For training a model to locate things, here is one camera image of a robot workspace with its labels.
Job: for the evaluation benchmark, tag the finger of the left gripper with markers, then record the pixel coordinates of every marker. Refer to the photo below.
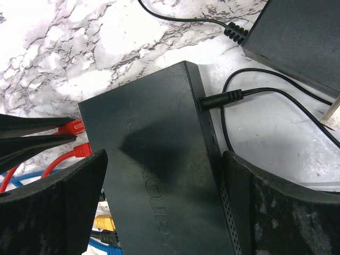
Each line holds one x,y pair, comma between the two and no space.
15,151
13,126

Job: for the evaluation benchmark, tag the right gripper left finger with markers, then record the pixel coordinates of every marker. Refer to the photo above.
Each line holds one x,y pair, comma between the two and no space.
55,214

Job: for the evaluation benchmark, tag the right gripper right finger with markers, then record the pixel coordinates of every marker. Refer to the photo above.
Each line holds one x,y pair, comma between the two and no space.
267,214

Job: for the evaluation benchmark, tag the black network switch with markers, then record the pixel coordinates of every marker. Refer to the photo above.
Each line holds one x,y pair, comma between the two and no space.
163,178

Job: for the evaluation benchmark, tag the black power adapter with cable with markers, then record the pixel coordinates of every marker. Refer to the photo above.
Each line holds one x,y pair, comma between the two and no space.
278,48

